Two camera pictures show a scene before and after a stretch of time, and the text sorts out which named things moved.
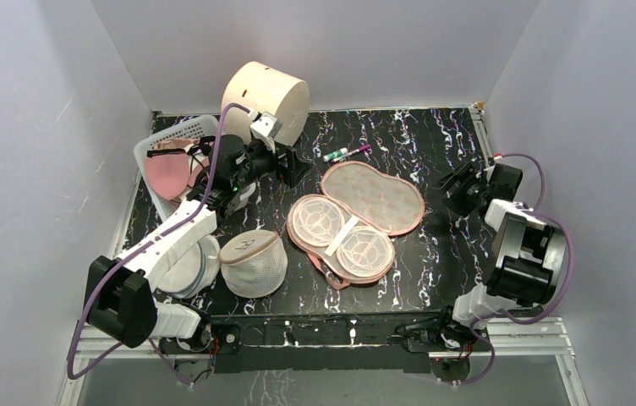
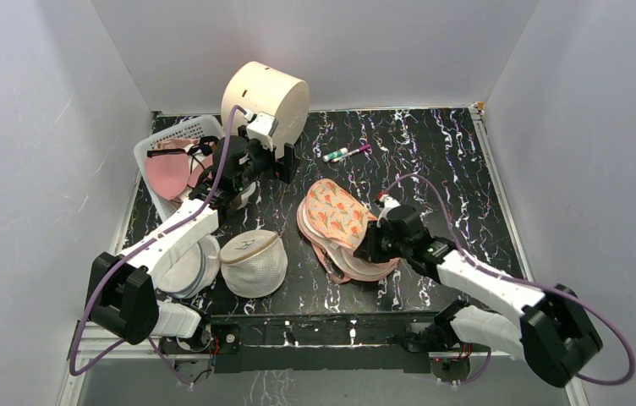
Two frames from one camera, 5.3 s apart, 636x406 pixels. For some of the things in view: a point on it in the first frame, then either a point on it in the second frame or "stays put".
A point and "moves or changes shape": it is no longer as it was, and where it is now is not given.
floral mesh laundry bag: x=345 y=230 moves or changes shape
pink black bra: x=173 y=163 stays put
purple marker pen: x=363 y=148 stays put
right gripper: x=457 y=187 -> x=372 y=247
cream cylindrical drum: x=265 y=90 stays put
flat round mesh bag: x=194 y=271 stays put
